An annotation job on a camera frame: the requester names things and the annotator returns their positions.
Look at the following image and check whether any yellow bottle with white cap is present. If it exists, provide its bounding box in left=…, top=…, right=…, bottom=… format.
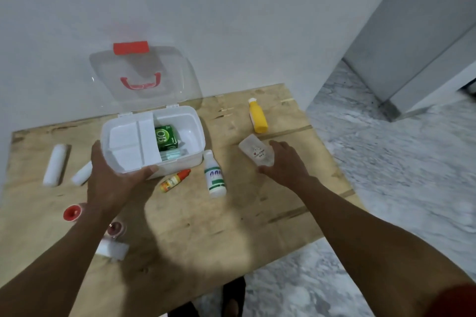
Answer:
left=248, top=98, right=268, bottom=134

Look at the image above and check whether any white bottle with green label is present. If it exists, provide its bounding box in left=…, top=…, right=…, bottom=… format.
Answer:
left=203, top=150, right=227, bottom=198

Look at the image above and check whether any clear plastic packet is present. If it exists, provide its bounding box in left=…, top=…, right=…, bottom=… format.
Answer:
left=238, top=133, right=275, bottom=167

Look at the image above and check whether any person's right forearm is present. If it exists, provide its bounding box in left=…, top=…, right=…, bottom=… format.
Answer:
left=296, top=177, right=476, bottom=317

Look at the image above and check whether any person's left forearm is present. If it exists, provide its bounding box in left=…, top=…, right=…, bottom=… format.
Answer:
left=0, top=208, right=124, bottom=317

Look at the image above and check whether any pale green tube pack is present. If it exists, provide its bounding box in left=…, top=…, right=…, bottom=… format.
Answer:
left=160, top=148, right=187, bottom=161

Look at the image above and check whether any person's right hand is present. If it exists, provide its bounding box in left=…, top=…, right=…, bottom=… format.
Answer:
left=258, top=140, right=317, bottom=195

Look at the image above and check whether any white box with clear lid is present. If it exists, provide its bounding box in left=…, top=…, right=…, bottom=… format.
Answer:
left=89, top=41, right=206, bottom=180

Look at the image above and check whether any small orange dropper bottle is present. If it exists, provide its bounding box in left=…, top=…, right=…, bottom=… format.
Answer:
left=160, top=169, right=191, bottom=193

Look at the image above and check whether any green carton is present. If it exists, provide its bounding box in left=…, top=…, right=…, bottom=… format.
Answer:
left=155, top=125, right=179, bottom=152

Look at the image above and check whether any person's left hand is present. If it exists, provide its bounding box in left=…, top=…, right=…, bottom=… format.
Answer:
left=87, top=140, right=160, bottom=218

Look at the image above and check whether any dark red tape roll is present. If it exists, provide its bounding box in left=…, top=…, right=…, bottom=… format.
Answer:
left=107, top=220, right=126, bottom=239

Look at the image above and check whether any large white bandage roll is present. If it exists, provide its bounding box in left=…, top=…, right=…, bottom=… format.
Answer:
left=43, top=144, right=68, bottom=187

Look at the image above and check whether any white gauze pack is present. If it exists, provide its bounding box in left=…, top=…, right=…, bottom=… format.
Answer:
left=95, top=238, right=130, bottom=262

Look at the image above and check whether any red and white tape roll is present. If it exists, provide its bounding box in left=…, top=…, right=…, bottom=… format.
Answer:
left=62, top=203, right=87, bottom=223

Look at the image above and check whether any white inner tray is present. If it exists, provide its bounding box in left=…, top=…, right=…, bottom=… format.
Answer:
left=107, top=112, right=163, bottom=173

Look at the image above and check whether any black sandal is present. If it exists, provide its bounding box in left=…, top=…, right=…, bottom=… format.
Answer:
left=222, top=276, right=247, bottom=317

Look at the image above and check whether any small white bandage roll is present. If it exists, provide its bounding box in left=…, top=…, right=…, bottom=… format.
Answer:
left=71, top=161, right=93, bottom=186

